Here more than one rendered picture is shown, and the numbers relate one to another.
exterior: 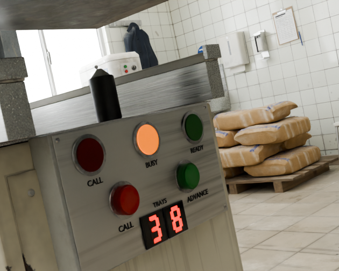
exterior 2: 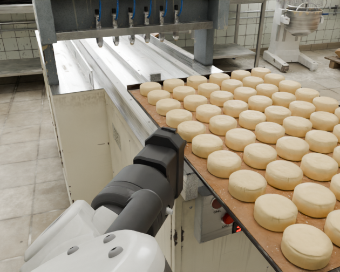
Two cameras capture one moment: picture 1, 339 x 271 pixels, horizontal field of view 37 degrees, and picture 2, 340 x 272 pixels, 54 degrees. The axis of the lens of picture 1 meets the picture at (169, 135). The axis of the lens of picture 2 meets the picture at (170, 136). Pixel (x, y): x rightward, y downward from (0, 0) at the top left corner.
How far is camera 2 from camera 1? 0.45 m
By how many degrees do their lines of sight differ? 35
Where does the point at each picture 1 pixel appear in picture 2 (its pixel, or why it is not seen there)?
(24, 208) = (186, 212)
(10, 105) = (189, 188)
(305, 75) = not seen: outside the picture
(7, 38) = (222, 11)
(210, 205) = not seen: hidden behind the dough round
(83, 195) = (210, 216)
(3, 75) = (189, 180)
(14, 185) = (184, 205)
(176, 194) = not seen: hidden behind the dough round
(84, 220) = (208, 224)
